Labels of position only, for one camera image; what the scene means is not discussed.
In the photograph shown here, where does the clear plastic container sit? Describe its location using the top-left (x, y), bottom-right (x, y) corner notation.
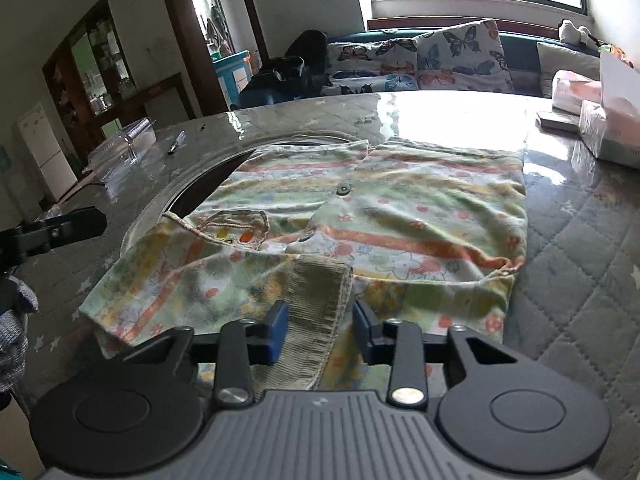
top-left (87, 117), bottom-right (157, 182)

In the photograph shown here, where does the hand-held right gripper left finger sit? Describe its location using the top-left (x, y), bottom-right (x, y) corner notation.
top-left (102, 300), bottom-right (290, 409)

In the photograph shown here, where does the pastel patterned child's shirt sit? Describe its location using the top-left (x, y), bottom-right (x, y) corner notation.
top-left (77, 137), bottom-right (531, 393)

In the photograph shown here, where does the person's left forearm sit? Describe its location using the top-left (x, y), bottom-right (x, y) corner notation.
top-left (0, 275), bottom-right (40, 395)

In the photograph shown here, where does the white refrigerator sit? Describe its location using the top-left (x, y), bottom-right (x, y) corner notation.
top-left (14, 103), bottom-right (79, 202)

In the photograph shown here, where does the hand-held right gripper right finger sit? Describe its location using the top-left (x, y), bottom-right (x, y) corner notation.
top-left (352, 301), bottom-right (519, 409)

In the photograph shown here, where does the round black induction cooktop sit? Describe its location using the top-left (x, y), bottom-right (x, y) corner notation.
top-left (167, 157), bottom-right (253, 217)

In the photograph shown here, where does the pink and green tissue pack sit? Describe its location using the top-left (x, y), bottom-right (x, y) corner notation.
top-left (579, 50), bottom-right (640, 169)

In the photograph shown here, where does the black bag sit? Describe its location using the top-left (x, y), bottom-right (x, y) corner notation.
top-left (237, 30), bottom-right (329, 109)

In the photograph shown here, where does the large butterfly print pillow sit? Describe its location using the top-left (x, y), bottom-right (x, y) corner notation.
top-left (416, 19), bottom-right (516, 94)

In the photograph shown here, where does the long butterfly print cushion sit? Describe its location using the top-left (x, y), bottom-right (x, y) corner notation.
top-left (320, 37), bottom-right (421, 97)

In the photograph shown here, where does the blue cabinet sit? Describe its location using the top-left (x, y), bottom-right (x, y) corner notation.
top-left (212, 50), bottom-right (251, 107)

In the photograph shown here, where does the dark wooden door frame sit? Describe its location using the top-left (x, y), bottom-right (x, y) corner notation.
top-left (152, 0), bottom-right (272, 117)

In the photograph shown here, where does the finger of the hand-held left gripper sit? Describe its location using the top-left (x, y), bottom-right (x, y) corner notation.
top-left (0, 207), bottom-right (108, 267)

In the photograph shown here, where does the wooden glass door cabinet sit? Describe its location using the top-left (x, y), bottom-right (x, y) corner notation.
top-left (42, 0), bottom-right (197, 162)

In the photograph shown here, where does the flat white box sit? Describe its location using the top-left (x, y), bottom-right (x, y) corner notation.
top-left (536, 109), bottom-right (584, 134)

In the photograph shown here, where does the grey pillow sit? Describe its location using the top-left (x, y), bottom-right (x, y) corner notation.
top-left (536, 41), bottom-right (602, 99)

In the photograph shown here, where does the blue sofa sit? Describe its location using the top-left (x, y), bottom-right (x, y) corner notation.
top-left (237, 29), bottom-right (602, 107)

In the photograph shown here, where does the black and white plush toy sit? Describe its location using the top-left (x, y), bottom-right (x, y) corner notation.
top-left (557, 19), bottom-right (602, 52)

